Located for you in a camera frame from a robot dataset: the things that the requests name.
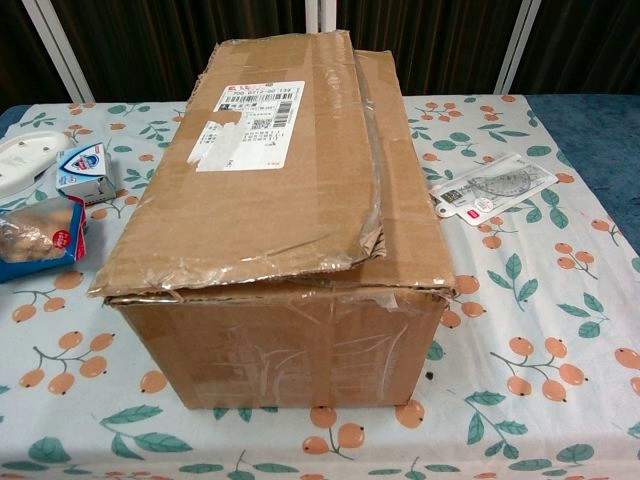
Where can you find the brown cardboard shipping box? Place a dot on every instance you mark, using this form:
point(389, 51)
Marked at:
point(260, 210)

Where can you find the white frame post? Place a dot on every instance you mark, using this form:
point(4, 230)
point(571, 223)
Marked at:
point(517, 50)
point(321, 17)
point(57, 50)

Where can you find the dark pleated curtain panel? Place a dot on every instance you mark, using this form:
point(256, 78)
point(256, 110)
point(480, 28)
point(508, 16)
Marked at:
point(20, 60)
point(590, 45)
point(150, 50)
point(425, 35)

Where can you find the floral orange fruit tablecloth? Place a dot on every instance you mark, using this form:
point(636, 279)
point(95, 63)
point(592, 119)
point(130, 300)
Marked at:
point(525, 310)

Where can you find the white oval plastic dish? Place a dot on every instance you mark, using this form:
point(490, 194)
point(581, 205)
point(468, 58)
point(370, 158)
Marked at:
point(25, 160)

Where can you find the blue white soap box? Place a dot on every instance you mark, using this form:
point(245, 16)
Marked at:
point(80, 170)

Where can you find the clear protractor ruler set pack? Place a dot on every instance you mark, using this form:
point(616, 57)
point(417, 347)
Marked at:
point(495, 187)

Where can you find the blue snack bag with biscuits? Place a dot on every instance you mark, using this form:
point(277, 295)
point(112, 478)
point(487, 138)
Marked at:
point(30, 235)

